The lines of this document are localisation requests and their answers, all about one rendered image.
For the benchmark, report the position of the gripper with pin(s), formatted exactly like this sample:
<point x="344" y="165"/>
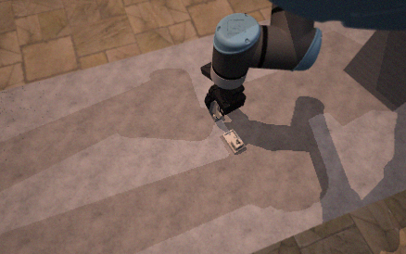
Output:
<point x="225" y="98"/>

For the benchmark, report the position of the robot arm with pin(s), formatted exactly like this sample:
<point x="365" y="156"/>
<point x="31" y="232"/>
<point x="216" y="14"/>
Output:
<point x="291" y="42"/>

